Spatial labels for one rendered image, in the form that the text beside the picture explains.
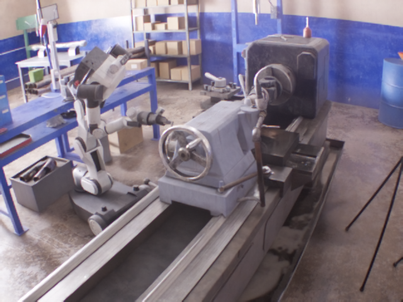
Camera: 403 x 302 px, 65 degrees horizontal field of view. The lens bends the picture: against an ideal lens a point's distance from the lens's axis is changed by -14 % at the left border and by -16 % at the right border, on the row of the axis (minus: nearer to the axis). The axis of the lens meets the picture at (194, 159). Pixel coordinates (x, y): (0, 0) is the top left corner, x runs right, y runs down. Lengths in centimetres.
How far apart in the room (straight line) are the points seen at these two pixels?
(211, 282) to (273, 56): 165
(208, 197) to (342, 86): 458
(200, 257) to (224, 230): 17
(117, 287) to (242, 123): 86
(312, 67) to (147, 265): 156
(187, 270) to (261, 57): 164
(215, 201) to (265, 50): 131
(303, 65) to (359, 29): 335
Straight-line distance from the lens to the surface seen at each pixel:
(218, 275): 120
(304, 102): 245
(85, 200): 298
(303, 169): 172
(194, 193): 144
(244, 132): 159
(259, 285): 176
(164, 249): 148
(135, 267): 141
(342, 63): 571
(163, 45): 636
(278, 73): 223
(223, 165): 142
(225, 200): 138
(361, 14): 559
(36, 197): 325
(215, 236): 135
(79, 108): 263
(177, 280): 118
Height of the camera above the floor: 167
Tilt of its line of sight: 26 degrees down
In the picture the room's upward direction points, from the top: 3 degrees counter-clockwise
